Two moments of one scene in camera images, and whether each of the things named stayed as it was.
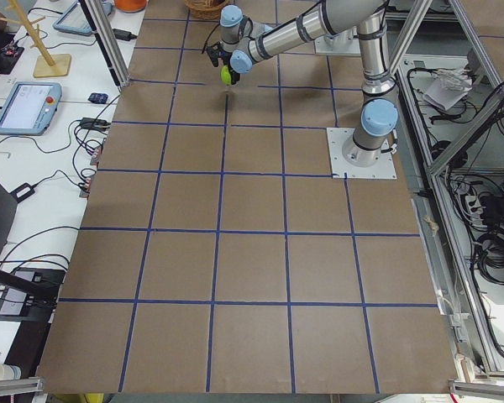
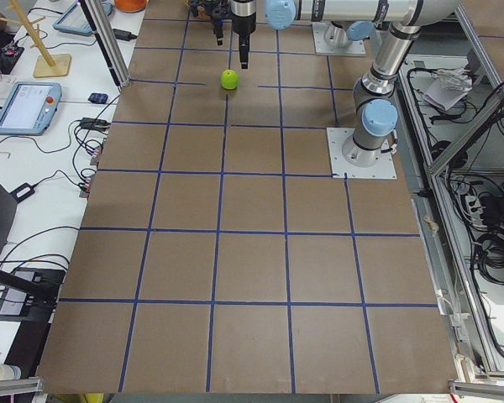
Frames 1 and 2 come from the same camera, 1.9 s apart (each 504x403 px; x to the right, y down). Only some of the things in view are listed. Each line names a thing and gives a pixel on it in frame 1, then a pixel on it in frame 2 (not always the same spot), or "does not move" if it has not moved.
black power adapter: x=123 y=35 does not move
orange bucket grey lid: x=130 y=6 does not move
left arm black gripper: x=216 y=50 -> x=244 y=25
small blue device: x=96 y=97 does not move
